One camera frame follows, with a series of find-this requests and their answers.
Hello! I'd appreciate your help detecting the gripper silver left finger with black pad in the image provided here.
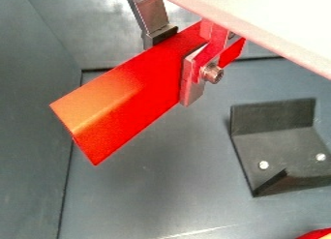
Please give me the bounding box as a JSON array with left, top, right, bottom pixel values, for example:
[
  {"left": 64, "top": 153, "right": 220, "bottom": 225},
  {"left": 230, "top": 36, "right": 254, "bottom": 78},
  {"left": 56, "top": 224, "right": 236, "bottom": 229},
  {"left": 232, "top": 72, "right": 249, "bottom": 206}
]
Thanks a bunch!
[{"left": 126, "top": 0, "right": 178, "bottom": 49}]

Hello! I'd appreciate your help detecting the red arch block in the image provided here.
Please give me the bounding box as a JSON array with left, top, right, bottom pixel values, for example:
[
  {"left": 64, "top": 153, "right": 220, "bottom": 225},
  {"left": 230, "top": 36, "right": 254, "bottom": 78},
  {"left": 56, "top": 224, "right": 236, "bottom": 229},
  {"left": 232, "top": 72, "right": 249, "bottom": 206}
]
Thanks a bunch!
[{"left": 50, "top": 21, "right": 245, "bottom": 164}]

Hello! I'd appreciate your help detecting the black curved fixture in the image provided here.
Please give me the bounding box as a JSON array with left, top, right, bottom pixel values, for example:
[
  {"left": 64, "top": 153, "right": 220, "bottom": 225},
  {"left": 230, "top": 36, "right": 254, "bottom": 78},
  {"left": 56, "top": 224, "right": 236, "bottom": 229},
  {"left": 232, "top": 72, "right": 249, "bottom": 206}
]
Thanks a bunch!
[{"left": 229, "top": 98, "right": 331, "bottom": 196}]

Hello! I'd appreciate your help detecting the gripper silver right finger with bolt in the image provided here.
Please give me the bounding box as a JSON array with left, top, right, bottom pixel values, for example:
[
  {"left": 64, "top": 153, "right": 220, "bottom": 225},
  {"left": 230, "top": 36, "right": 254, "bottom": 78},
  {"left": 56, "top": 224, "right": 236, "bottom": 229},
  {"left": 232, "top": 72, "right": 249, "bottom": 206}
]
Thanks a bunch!
[{"left": 180, "top": 19, "right": 228, "bottom": 106}]

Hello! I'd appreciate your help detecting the red shape sorter block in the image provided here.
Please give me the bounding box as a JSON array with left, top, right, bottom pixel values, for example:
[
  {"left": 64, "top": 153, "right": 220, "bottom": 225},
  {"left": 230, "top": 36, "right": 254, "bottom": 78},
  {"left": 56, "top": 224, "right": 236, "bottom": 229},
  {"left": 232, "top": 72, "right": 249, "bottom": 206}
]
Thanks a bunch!
[{"left": 296, "top": 227, "right": 331, "bottom": 239}]

